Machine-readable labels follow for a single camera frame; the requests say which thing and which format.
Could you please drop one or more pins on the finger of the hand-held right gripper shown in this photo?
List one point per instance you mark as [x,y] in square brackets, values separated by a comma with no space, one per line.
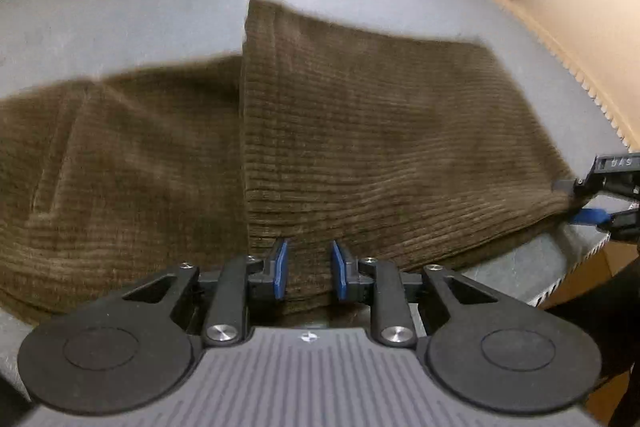
[590,217]
[617,167]

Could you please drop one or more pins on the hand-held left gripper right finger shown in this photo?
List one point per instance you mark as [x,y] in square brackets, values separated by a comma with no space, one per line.
[340,272]

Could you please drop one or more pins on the light wooden bed frame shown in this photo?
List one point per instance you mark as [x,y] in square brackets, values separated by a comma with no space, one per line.
[525,12]

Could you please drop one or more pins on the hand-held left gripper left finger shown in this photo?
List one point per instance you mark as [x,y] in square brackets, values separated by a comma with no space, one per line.
[281,269]

